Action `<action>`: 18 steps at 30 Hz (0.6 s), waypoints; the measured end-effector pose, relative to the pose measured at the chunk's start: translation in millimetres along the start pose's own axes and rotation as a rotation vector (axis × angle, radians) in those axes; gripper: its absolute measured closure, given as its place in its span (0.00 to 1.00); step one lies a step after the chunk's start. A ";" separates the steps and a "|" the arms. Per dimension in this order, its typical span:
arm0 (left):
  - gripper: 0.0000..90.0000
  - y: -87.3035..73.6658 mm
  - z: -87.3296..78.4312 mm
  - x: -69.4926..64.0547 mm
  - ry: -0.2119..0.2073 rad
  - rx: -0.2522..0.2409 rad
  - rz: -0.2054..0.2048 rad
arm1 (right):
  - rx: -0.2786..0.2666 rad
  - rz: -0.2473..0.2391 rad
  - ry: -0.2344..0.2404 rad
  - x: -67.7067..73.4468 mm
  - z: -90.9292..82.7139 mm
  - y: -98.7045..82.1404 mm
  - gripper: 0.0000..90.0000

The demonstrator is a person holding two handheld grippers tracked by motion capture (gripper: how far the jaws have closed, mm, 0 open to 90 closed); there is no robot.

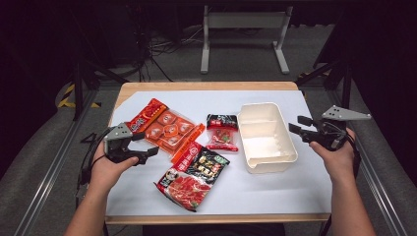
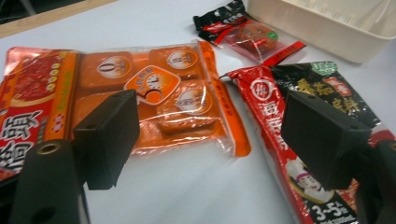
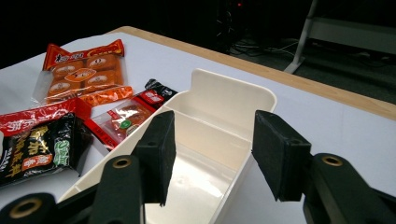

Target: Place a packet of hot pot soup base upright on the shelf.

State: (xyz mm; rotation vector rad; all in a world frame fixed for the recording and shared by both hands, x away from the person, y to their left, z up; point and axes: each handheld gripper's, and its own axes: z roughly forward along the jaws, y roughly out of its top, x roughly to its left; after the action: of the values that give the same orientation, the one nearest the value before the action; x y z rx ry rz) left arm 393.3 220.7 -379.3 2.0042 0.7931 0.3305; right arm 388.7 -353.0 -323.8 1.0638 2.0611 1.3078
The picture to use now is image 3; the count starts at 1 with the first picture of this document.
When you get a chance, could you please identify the orange snack packet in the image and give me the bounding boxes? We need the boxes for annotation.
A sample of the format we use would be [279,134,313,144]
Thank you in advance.
[32,38,134,106]

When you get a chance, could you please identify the small red snack packet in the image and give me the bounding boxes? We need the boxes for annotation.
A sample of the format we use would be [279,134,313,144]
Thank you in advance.
[83,77,179,152]

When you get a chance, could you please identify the white table sheet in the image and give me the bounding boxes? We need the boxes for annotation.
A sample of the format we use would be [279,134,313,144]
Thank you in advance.
[0,31,396,224]

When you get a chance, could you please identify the white plastic box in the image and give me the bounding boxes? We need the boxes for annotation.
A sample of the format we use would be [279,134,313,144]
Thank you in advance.
[57,68,278,224]

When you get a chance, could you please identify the floor cables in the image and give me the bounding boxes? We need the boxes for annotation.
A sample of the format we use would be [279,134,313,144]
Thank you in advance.
[230,36,302,59]

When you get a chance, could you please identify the black and red snack packet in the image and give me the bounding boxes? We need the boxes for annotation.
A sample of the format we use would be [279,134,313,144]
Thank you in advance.
[0,97,94,188]

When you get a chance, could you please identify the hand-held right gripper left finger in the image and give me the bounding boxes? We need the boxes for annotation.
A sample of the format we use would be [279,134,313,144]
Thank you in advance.
[131,110,177,207]

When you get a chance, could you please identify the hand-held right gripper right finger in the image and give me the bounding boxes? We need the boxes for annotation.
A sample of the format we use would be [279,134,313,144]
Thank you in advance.
[251,110,313,203]

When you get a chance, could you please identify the white metal stand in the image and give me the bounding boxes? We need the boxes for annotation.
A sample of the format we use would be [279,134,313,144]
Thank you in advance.
[283,0,396,75]

